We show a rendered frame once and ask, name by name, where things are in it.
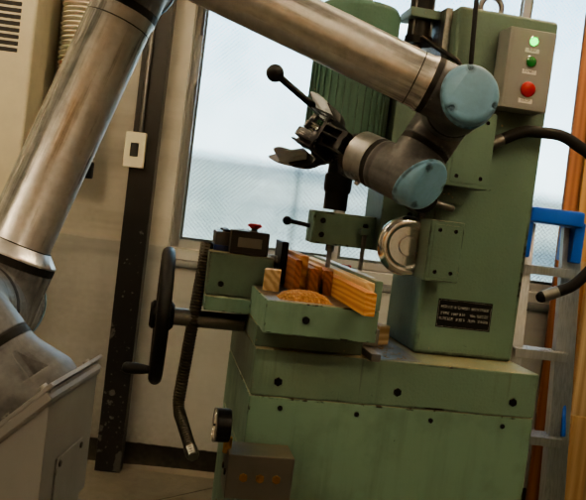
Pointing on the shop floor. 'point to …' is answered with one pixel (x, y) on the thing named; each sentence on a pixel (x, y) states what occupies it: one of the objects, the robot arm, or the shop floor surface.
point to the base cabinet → (381, 447)
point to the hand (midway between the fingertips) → (291, 126)
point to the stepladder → (571, 256)
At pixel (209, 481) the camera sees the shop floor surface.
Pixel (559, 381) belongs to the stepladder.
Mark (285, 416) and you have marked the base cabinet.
